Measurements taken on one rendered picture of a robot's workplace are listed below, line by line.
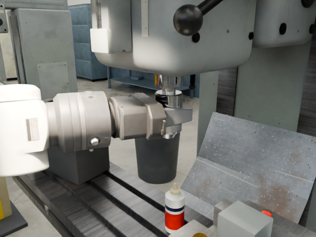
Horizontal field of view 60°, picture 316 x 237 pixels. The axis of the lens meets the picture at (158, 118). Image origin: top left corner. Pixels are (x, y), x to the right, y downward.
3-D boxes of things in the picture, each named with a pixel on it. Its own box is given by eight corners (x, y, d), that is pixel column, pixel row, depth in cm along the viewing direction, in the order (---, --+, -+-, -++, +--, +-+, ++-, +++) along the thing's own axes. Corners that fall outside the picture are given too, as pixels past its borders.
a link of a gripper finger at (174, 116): (190, 122, 47) (156, 127, 44) (191, 104, 46) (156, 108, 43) (194, 125, 45) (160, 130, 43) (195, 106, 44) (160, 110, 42)
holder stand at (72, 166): (78, 186, 74) (71, 115, 68) (32, 164, 86) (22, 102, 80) (110, 169, 83) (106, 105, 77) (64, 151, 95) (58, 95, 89)
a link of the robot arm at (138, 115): (167, 94, 39) (81, 101, 35) (166, 156, 42) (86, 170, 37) (138, 80, 50) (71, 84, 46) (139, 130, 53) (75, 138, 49)
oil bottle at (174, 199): (174, 238, 56) (176, 191, 52) (161, 228, 58) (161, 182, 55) (187, 228, 58) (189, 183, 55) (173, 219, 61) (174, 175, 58)
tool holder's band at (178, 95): (161, 102, 43) (161, 96, 43) (150, 96, 47) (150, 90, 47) (187, 99, 45) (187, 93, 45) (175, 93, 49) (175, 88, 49)
